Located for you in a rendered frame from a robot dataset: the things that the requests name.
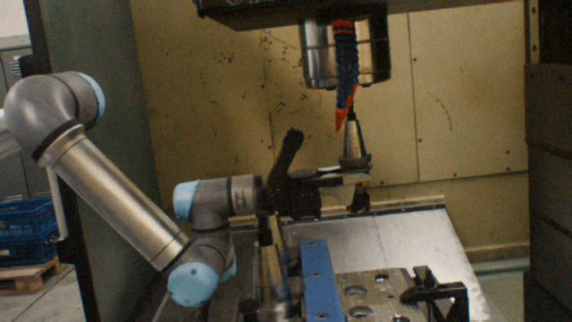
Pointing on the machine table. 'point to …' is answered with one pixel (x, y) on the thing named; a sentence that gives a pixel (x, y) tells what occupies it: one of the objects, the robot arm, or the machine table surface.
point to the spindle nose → (323, 70)
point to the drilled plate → (380, 307)
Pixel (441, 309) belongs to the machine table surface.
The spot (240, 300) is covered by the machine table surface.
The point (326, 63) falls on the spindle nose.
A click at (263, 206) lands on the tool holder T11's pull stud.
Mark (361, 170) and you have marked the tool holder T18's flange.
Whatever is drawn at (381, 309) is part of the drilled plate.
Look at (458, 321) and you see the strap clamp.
